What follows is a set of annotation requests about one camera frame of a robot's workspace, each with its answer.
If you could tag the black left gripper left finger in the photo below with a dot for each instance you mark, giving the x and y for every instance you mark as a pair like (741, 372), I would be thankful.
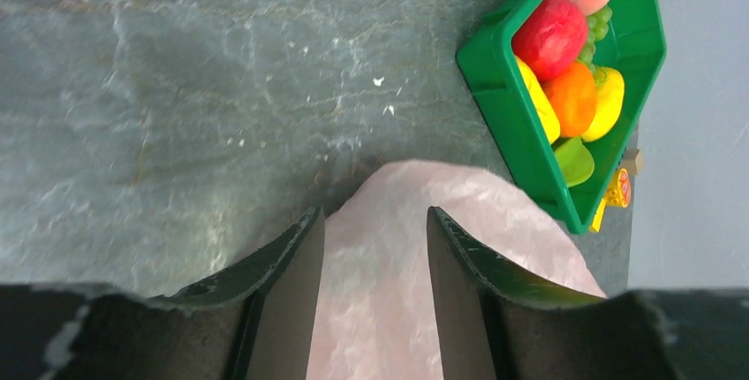
(251, 320)

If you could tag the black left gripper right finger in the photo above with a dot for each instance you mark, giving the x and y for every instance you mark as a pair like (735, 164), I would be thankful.
(497, 320)

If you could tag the pink plastic bag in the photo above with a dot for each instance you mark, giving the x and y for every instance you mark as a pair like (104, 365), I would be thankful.
(375, 315)

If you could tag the yellow fake lemon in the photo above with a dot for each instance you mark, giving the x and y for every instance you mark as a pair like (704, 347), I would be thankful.
(610, 89)

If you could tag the red fake fruit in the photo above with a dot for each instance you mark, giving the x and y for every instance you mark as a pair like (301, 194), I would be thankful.
(551, 38)

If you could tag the green fake grapes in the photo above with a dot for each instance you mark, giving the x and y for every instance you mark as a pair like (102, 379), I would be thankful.
(598, 28)

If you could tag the green fake starfruit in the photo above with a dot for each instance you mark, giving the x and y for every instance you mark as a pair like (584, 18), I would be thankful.
(575, 161)

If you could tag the orange fake fruit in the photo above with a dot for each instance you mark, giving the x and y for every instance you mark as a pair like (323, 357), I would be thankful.
(573, 97)

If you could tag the yellow rectangular block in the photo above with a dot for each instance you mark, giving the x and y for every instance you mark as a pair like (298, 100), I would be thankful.
(595, 225)

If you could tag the wooden cube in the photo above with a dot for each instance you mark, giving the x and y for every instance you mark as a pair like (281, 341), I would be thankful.
(632, 161)

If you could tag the green plastic tray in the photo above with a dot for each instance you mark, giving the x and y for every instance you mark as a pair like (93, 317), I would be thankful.
(635, 46)

